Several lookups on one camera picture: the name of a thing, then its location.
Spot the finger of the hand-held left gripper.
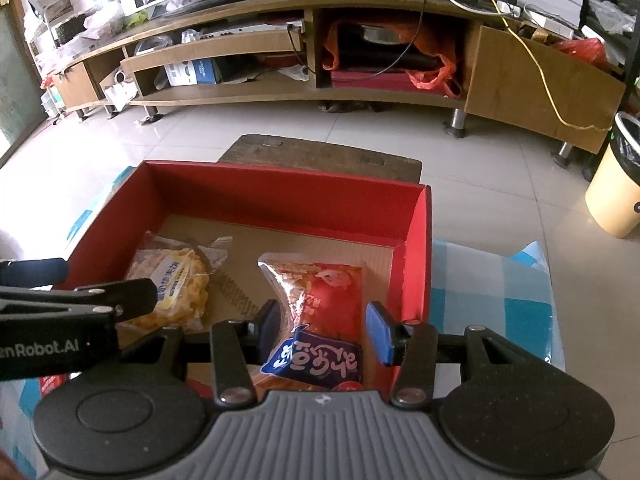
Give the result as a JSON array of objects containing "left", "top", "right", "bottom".
[
  {"left": 0, "top": 258, "right": 70, "bottom": 288},
  {"left": 0, "top": 278, "right": 158, "bottom": 330}
]

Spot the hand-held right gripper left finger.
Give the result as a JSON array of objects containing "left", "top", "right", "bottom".
[{"left": 118, "top": 299, "right": 282, "bottom": 409}]

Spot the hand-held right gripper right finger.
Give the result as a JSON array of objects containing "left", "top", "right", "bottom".
[{"left": 365, "top": 301, "right": 551, "bottom": 409}]

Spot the yellow snack packet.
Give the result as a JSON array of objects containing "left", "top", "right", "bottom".
[{"left": 116, "top": 231, "right": 235, "bottom": 334}]

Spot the red snack packet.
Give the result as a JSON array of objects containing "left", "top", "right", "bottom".
[{"left": 251, "top": 252, "right": 365, "bottom": 394}]

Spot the red cardboard box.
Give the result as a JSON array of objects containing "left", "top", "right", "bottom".
[{"left": 37, "top": 160, "right": 434, "bottom": 406}]

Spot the blue checked tablecloth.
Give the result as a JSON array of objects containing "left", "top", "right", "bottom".
[{"left": 0, "top": 164, "right": 569, "bottom": 480}]

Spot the brown wooden stool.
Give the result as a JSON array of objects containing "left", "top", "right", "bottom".
[{"left": 217, "top": 134, "right": 424, "bottom": 186}]

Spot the white plastic bag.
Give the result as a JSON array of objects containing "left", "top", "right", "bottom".
[{"left": 100, "top": 71, "right": 140, "bottom": 113}]

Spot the blue and white box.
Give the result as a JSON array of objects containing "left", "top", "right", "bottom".
[{"left": 165, "top": 57, "right": 224, "bottom": 87}]

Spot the white shelf rack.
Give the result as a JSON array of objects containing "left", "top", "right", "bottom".
[{"left": 20, "top": 0, "right": 127, "bottom": 122}]

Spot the flat red box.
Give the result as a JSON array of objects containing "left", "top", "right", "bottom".
[{"left": 330, "top": 70, "right": 442, "bottom": 93}]

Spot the orange plastic bag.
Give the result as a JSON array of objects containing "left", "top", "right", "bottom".
[{"left": 322, "top": 18, "right": 464, "bottom": 99}]

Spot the cream trash bin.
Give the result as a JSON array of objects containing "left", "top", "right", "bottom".
[{"left": 584, "top": 111, "right": 640, "bottom": 240}]

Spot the silver media player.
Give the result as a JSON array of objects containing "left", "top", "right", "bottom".
[{"left": 199, "top": 19, "right": 307, "bottom": 44}]

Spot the wooden television stand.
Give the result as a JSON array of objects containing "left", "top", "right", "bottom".
[{"left": 50, "top": 0, "right": 629, "bottom": 156}]

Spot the red plastic bag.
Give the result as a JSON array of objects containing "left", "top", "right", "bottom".
[{"left": 554, "top": 37, "right": 609, "bottom": 69}]

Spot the white router box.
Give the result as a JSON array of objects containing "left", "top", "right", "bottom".
[{"left": 522, "top": 4, "right": 575, "bottom": 29}]

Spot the yellow cable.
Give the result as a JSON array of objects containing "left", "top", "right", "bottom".
[{"left": 440, "top": 0, "right": 614, "bottom": 134}]

